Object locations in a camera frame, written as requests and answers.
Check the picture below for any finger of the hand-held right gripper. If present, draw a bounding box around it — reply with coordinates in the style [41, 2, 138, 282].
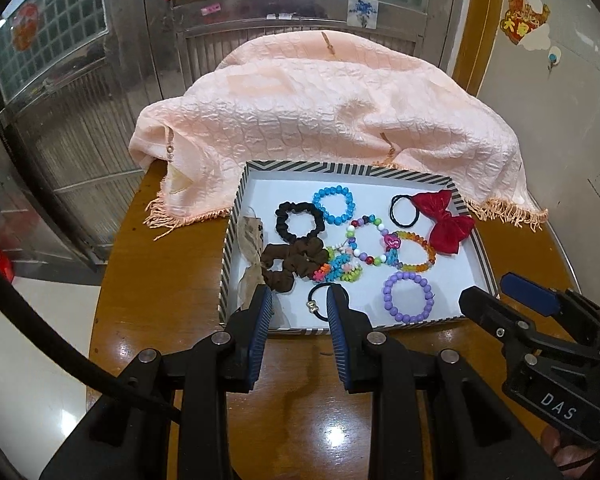
[459, 286, 600, 376]
[500, 272, 600, 346]

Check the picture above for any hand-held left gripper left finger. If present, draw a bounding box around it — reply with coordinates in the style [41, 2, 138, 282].
[39, 284, 275, 480]

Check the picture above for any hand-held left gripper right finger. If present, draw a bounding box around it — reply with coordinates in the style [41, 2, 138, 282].
[326, 284, 563, 480]

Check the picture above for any translucent bracelet with heart charms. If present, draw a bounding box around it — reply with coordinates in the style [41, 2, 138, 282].
[382, 230, 437, 273]

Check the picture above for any red velvet bow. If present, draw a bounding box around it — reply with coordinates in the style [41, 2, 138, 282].
[412, 190, 476, 255]

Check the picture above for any multicolour round bead bracelet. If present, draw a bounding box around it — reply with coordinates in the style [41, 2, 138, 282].
[346, 215, 388, 266]

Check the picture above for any black scrunchie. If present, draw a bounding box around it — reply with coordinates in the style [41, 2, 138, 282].
[274, 201, 326, 241]

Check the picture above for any striped cardboard box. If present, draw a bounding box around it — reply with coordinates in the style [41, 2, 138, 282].
[217, 160, 501, 336]

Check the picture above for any blue bead bracelet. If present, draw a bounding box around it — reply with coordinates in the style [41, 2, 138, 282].
[312, 186, 355, 226]

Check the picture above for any person's right hand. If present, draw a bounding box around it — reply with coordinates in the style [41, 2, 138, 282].
[540, 427, 600, 475]

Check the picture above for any brown scrunchie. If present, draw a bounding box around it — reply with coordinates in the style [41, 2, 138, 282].
[260, 237, 328, 292]

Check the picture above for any beige lace hair bow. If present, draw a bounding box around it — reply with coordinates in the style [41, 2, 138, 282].
[237, 215, 268, 306]

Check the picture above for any pink fringed scarf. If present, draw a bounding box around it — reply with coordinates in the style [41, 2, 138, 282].
[127, 30, 548, 241]

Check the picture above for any red bag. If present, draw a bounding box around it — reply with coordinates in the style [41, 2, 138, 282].
[0, 242, 16, 283]

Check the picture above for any metal security door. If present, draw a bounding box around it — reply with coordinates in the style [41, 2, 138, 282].
[0, 0, 461, 261]

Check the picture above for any blue and white sticker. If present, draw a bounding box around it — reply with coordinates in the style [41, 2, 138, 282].
[347, 0, 381, 28]

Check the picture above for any round red door sticker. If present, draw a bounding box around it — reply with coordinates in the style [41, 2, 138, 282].
[11, 2, 41, 51]

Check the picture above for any black hair tie metal bead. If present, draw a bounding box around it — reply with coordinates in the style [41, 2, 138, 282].
[306, 281, 333, 317]

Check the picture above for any colourful flower bead bracelet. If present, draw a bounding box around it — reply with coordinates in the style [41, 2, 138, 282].
[312, 245, 363, 283]

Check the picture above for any purple bead bracelet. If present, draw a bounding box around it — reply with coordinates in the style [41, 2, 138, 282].
[382, 270, 433, 322]

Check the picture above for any black cable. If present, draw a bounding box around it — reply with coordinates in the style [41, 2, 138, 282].
[0, 250, 181, 421]

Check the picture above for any red and gold wall decoration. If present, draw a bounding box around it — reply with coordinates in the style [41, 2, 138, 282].
[500, 0, 551, 51]

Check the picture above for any wooden door frame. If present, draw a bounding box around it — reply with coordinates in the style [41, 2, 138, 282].
[452, 0, 508, 98]

